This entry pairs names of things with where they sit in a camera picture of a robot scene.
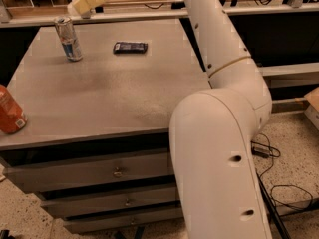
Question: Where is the dark snack bar packet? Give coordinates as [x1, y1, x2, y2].
[113, 42, 148, 54]

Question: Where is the grey drawer cabinet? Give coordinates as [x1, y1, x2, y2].
[1, 20, 207, 223]

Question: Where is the silver blue redbull can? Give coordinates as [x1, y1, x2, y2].
[54, 16, 83, 62]

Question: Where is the black floor cable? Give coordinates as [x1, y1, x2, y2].
[250, 132, 314, 214]

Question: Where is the black metal stand leg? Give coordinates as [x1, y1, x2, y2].
[257, 176, 291, 239]

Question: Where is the top grey drawer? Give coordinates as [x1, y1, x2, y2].
[4, 149, 173, 193]

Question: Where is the grey drawer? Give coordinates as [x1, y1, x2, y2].
[63, 204, 183, 234]
[4, 149, 173, 193]
[41, 183, 179, 218]

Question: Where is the cardboard box at right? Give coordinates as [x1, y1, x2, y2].
[305, 87, 319, 130]

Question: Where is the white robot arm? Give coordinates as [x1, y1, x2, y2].
[68, 0, 272, 239]

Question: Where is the grey metal railing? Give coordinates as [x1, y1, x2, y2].
[1, 0, 319, 28]

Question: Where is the bottom grey drawer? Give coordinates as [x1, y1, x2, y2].
[63, 204, 183, 234]

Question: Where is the middle grey drawer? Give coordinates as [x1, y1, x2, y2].
[41, 183, 179, 218]

